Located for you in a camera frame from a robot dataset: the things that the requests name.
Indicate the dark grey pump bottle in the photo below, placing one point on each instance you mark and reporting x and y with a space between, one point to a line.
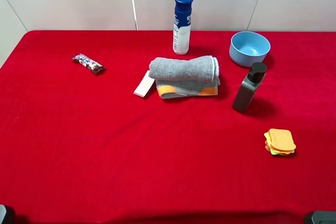
249 86

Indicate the white paper tag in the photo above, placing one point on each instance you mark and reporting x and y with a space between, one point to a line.
144 86

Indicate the grey orange folded towel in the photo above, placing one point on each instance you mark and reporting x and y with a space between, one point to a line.
185 78

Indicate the red tablecloth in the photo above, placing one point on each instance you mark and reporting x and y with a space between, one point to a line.
79 147

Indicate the chocolate bar wrapper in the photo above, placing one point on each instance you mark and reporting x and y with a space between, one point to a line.
87 62

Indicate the blue white spray bottle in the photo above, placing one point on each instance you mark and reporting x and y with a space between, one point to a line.
182 26

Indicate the light blue bowl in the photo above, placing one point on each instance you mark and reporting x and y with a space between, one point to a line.
247 47

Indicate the toy sandwich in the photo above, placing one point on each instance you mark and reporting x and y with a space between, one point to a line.
279 142

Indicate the black base corner right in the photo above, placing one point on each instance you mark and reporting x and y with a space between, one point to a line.
320 217

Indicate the black base corner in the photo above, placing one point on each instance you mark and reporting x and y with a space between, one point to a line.
320 217
7 215

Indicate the black base corner left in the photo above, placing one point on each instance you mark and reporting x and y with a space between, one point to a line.
7 215

